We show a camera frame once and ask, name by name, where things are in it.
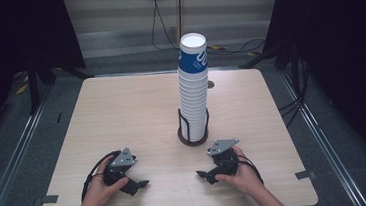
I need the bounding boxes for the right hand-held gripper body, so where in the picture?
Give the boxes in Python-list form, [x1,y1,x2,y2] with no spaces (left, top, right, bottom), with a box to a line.
[206,137,242,178]

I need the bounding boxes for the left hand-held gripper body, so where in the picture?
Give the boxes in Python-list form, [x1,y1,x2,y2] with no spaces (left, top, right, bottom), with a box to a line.
[100,146,141,188]

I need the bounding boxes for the black wire cup holder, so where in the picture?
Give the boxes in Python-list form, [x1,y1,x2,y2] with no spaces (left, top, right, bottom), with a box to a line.
[174,105,213,149]

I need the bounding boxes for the stack of white paper cups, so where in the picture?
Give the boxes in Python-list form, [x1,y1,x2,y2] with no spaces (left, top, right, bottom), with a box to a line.
[175,66,214,143]

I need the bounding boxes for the person's right hand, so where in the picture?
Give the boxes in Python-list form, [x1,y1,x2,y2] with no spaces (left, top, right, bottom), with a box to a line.
[212,144,264,199]

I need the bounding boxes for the person's left hand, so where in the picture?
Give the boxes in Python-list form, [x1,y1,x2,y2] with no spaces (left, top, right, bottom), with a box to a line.
[81,154,133,206]

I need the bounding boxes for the grey tape piece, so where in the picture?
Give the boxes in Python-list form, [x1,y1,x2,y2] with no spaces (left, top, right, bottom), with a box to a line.
[33,193,60,206]
[294,169,316,181]

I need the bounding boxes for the black stand leg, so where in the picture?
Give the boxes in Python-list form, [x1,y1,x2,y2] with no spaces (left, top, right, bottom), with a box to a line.
[238,45,281,71]

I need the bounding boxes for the yellow floor tape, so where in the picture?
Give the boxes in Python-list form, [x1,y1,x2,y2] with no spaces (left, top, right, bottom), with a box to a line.
[14,83,30,96]
[207,43,230,53]

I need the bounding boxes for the black metal stand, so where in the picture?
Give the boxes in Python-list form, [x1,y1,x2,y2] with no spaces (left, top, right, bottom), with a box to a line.
[25,52,98,115]

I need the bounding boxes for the left hand-held gripper cable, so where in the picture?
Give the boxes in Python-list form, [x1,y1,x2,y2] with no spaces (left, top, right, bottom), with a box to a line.
[77,150,126,203]

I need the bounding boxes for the black cable bundle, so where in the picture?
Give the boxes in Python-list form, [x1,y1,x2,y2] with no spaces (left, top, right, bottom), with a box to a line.
[273,48,315,130]

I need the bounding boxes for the metal floor rail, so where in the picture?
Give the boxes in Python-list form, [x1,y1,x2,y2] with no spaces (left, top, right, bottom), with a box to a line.
[0,83,63,206]
[278,64,366,206]

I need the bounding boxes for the black floor cables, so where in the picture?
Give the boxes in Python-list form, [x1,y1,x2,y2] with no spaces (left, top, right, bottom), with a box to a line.
[205,38,268,60]

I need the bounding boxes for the thin vertical cable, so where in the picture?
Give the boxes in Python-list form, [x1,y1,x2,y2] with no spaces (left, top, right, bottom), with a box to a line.
[176,0,187,44]

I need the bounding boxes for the black hanging cable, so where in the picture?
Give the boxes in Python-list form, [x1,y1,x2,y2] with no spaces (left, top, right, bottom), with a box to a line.
[147,0,180,53]

